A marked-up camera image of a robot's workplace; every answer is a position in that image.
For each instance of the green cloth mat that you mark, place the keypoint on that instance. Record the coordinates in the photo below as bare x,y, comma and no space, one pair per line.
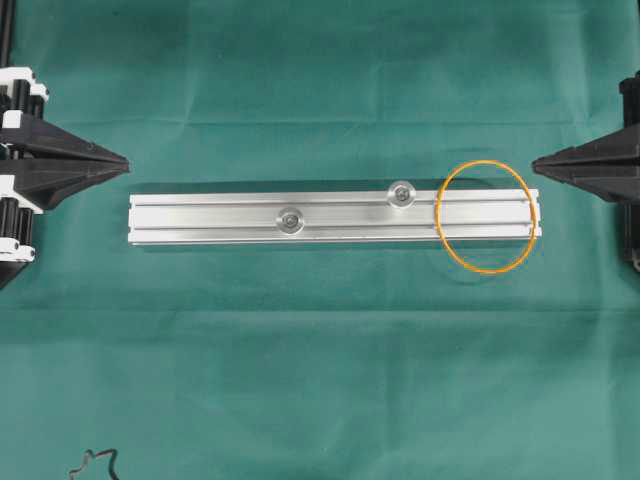
330,361

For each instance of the orange rubber band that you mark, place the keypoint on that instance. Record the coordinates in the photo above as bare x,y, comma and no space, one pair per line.
532,240

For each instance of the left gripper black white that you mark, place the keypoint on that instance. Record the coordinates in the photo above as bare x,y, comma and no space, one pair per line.
29,187

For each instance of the silver pulley shaft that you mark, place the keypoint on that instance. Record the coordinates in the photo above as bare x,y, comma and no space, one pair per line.
401,194
290,220

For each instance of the left silver pulley shaft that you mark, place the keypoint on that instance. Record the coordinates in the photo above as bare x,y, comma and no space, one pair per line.
290,220

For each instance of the right silver pulley shaft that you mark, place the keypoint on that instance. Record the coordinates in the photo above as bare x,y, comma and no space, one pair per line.
401,194

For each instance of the black frame bar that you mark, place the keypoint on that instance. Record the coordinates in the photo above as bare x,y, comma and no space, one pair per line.
7,11

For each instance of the aluminium extrusion rail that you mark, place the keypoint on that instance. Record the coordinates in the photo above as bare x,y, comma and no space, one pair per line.
330,217

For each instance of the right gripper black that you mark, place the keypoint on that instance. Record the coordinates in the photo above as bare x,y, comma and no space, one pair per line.
616,185

